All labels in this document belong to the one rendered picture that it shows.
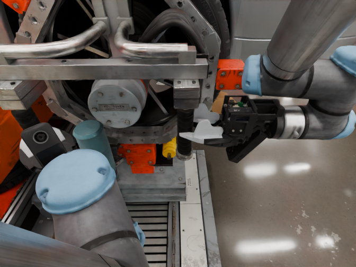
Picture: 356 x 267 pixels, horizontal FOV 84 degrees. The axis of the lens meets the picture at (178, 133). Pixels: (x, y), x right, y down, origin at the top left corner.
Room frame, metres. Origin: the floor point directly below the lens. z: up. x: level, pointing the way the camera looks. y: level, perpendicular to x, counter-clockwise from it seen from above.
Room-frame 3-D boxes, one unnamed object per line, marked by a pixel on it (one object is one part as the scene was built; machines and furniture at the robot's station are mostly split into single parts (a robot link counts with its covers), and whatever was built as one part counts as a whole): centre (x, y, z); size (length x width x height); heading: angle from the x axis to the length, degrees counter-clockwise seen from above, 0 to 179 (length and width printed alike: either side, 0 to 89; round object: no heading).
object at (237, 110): (0.34, -0.16, 0.86); 0.12 x 0.08 x 0.09; 91
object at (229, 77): (0.58, -0.16, 0.85); 0.09 x 0.08 x 0.07; 91
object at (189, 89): (0.37, -0.02, 0.93); 0.09 x 0.05 x 0.05; 1
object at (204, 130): (0.31, -0.05, 0.86); 0.09 x 0.03 x 0.06; 99
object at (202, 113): (0.36, -0.05, 0.86); 0.09 x 0.03 x 0.06; 82
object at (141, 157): (0.61, 0.16, 0.48); 0.16 x 0.12 x 0.17; 1
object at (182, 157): (0.34, -0.02, 0.83); 0.04 x 0.04 x 0.16
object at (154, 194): (0.74, 0.21, 0.13); 0.50 x 0.36 x 0.10; 91
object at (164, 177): (0.74, 0.16, 0.32); 0.40 x 0.30 x 0.28; 91
